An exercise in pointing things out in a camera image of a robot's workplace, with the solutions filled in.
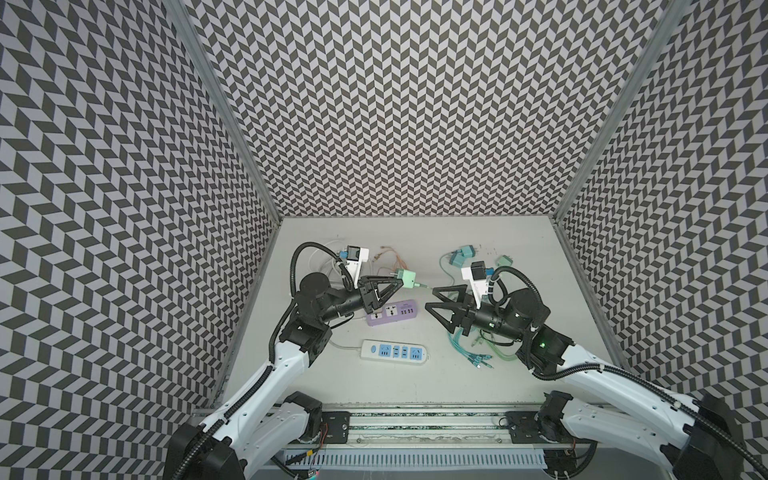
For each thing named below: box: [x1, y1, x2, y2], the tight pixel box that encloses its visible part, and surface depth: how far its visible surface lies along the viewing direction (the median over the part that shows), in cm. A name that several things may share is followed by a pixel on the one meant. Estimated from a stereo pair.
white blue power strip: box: [360, 339, 428, 365], surface depth 84 cm
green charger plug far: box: [496, 254, 514, 267], surface depth 107 cm
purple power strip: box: [366, 299, 417, 326], surface depth 91 cm
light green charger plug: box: [396, 269, 421, 288], surface depth 68 cm
